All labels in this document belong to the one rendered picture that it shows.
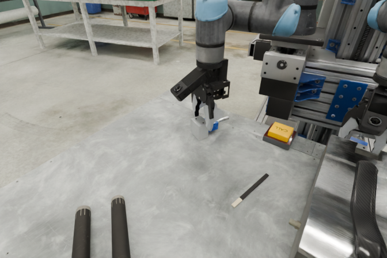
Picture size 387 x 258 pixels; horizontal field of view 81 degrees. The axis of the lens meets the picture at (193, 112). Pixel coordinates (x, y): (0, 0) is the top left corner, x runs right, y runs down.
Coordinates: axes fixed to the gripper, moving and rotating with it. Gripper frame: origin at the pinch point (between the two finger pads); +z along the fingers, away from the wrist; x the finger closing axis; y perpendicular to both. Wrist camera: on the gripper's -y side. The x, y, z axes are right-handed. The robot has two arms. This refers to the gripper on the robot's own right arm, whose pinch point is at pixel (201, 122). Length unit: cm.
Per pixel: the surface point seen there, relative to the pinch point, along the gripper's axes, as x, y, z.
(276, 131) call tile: -14.5, 17.9, 0.9
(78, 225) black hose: -16.2, -38.0, 0.8
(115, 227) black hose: -20.8, -31.9, -0.3
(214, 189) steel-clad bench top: -20.1, -8.5, 4.5
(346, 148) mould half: -31.9, 21.2, -4.4
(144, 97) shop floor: 172, 32, 85
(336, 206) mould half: -40.2, 4.0, -4.9
